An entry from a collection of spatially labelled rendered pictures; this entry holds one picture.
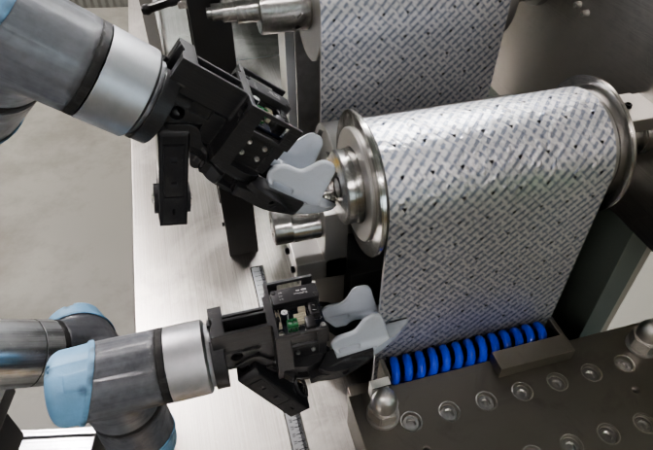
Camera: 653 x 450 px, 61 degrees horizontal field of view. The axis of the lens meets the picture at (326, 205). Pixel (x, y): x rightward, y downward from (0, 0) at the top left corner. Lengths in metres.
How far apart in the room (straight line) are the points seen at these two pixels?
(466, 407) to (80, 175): 2.36
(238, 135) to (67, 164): 2.46
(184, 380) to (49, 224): 2.06
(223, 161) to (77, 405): 0.27
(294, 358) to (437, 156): 0.25
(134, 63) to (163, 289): 0.57
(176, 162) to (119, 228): 1.97
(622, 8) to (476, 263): 0.33
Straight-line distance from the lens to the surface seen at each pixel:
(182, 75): 0.44
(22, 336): 0.69
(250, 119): 0.45
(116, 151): 2.89
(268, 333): 0.56
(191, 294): 0.93
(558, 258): 0.67
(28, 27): 0.42
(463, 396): 0.67
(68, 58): 0.42
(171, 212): 0.52
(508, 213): 0.57
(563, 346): 0.72
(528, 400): 0.69
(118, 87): 0.43
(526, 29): 0.87
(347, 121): 0.55
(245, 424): 0.79
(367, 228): 0.53
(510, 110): 0.57
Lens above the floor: 1.60
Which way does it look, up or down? 42 degrees down
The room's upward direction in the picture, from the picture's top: straight up
